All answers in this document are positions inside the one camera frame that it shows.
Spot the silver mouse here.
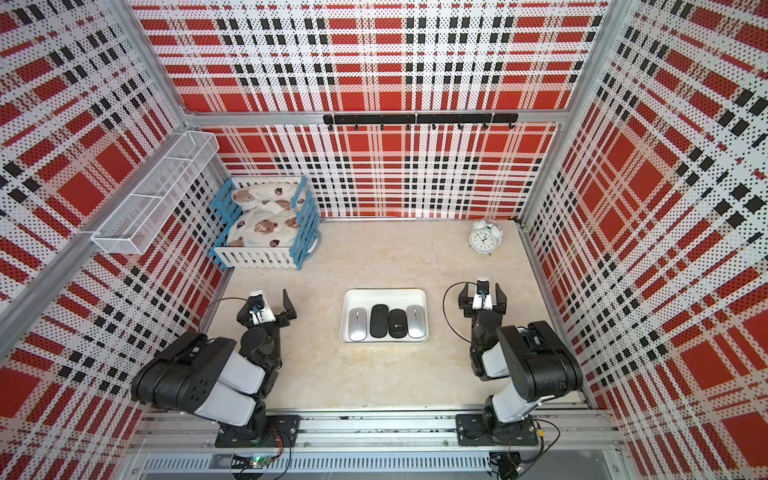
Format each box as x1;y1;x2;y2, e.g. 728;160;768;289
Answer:
406;305;428;339
348;307;368;342

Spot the black mouse with logo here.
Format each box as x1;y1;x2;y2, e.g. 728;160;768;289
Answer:
388;309;408;339

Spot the white plastic storage tray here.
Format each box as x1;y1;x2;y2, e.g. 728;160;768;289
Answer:
339;288;429;344

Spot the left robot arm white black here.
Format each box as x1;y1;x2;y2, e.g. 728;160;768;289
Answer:
131;290;301;448

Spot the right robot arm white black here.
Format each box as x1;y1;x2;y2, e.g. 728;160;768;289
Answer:
456;279;583;447

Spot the white twin-bell alarm clock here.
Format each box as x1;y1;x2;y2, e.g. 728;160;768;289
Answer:
468;219;503;255

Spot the bear print blanket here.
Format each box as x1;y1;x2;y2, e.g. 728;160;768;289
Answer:
226;209;300;248

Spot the blue white toy crib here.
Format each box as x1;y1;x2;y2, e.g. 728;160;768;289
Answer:
211;176;321;270

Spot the bear print pillow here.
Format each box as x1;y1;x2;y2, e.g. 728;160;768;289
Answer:
231;182;299;213

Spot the green circuit board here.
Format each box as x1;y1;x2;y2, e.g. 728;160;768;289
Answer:
230;455;279;471

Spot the right camera cable black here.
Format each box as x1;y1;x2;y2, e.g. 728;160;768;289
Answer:
442;280;478;328

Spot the camera cable black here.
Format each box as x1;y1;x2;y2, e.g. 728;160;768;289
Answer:
442;280;478;328
203;297;248;314

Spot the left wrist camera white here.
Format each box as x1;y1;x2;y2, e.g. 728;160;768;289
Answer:
249;290;277;326

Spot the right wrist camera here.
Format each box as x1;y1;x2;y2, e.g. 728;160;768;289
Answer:
472;278;493;310

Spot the left camera cable black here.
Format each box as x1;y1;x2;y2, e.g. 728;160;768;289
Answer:
203;297;248;314

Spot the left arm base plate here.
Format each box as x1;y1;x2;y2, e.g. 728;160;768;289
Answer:
215;414;301;449

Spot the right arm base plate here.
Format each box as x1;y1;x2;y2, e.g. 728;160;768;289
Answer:
455;413;540;447

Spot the white wire mesh shelf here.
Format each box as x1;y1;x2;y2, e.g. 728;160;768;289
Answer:
91;131;219;255

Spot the aluminium front rail frame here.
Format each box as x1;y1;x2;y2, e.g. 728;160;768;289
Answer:
117;404;636;479

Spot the black wall hook rail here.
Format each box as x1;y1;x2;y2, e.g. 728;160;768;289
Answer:
323;113;520;127

